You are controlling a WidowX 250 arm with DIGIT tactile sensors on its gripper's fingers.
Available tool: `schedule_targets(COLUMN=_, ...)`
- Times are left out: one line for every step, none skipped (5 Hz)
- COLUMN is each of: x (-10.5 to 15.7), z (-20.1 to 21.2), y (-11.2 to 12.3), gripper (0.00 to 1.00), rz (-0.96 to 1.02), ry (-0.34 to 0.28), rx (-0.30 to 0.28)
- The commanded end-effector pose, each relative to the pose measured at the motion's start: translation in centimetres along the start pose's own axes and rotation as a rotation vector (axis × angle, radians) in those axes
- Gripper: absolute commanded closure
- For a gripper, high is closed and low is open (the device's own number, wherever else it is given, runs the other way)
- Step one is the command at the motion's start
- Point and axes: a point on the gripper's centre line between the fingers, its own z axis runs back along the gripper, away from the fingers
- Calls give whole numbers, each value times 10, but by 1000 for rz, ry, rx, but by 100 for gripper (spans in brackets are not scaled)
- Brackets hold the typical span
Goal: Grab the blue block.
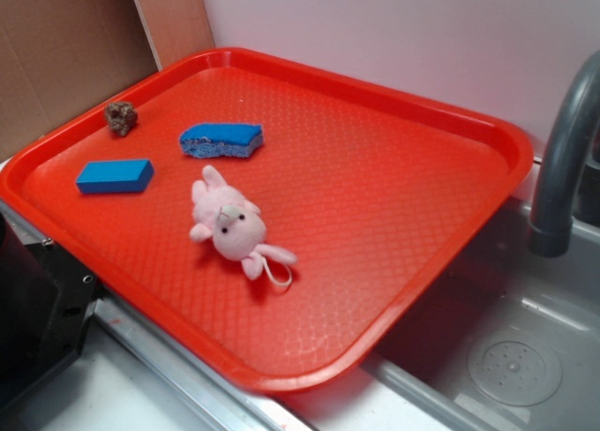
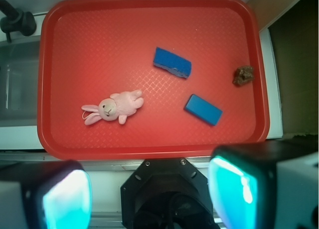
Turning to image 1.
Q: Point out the grey toy faucet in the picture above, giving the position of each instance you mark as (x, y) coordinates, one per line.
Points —
(568, 181)

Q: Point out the brown rock lump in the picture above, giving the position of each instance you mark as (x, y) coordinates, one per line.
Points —
(121, 117)

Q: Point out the light wooden board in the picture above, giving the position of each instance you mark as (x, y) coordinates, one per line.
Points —
(175, 29)

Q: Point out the grey plastic sink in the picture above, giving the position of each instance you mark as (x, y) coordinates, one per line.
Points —
(503, 340)

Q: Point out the brown cardboard panel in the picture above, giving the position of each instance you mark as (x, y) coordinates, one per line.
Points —
(59, 58)

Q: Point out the pink plush toy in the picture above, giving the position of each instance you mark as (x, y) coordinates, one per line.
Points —
(234, 224)

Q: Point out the blue sponge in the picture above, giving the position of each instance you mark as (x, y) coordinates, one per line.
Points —
(221, 139)

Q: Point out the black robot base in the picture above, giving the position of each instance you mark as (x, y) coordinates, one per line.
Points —
(47, 299)

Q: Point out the blue rectangular block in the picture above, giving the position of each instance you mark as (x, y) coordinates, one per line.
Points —
(115, 176)

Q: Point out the red plastic tray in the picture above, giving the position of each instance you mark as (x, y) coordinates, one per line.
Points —
(375, 192)

